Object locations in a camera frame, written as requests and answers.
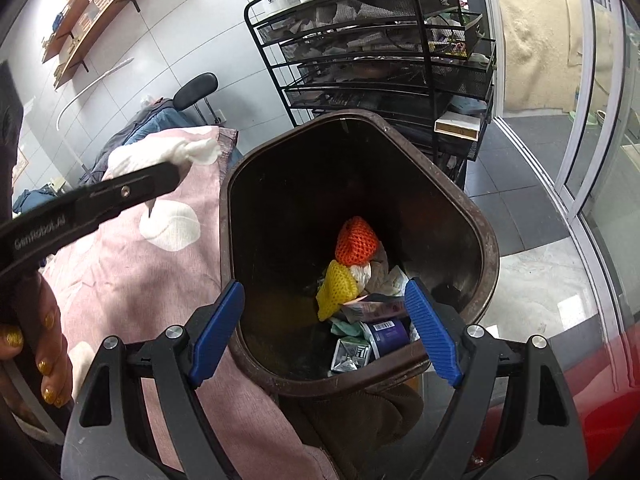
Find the pink polka dot blanket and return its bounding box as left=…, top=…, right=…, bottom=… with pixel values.
left=40, top=125, right=351, bottom=480

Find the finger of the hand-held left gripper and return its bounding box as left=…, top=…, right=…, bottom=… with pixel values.
left=75, top=161, right=190, bottom=217

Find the grey crumpled paper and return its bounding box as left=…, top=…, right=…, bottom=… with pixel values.
left=367, top=242, right=408, bottom=296

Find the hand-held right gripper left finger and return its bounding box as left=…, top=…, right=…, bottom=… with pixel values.
left=60, top=280, right=246, bottom=480

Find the orange foam fruit net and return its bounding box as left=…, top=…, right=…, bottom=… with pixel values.
left=335, top=216, right=380, bottom=265

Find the cream textured curtain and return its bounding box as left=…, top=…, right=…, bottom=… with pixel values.
left=495, top=0, right=618, bottom=113

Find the glass sliding door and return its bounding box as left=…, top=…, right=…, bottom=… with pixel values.
left=552, top=0, right=640, bottom=341

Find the white curved wall tube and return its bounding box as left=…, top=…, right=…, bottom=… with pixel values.
left=57, top=57, right=136, bottom=131

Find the silver carton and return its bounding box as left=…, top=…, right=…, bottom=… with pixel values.
left=330, top=337, right=372, bottom=375

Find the wooden wall shelf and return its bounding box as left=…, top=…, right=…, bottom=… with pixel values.
left=54, top=0, right=164, bottom=89
left=42, top=0, right=128, bottom=63

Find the black round stool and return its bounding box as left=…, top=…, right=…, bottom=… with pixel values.
left=172, top=72, right=223, bottom=126

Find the white flat box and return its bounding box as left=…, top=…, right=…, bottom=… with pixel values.
left=434, top=112, right=488, bottom=139

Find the row of small product boxes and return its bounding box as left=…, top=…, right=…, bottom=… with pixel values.
left=44, top=0, right=121, bottom=51

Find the dark brown trash bin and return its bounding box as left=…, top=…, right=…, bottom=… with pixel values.
left=219, top=109, right=501, bottom=400

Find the grey covered massage bed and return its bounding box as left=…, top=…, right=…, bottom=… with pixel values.
left=12, top=96, right=223, bottom=211

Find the white tissue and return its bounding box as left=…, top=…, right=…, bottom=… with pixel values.
left=172, top=139, right=222, bottom=166
left=349, top=264, right=372, bottom=292

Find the black wire rack cart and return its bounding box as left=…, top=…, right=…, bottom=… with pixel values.
left=244, top=0, right=498, bottom=186

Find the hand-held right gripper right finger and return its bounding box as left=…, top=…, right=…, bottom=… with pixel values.
left=404, top=277, right=591, bottom=480

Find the person's left hand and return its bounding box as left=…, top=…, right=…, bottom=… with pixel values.
left=0, top=272, right=76, bottom=409

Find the pink snack packet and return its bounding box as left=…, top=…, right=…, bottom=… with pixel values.
left=342, top=296, right=407, bottom=323

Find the dark brown cloth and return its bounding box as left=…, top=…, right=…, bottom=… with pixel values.
left=277, top=380, right=426, bottom=480

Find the purple plastic cup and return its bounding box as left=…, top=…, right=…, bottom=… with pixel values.
left=360, top=319, right=411, bottom=361

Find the yellow foam fruit net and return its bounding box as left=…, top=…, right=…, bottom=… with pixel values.
left=316, top=260, right=360, bottom=322

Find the teal face mask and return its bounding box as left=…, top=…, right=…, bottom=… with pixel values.
left=330, top=317, right=366, bottom=339

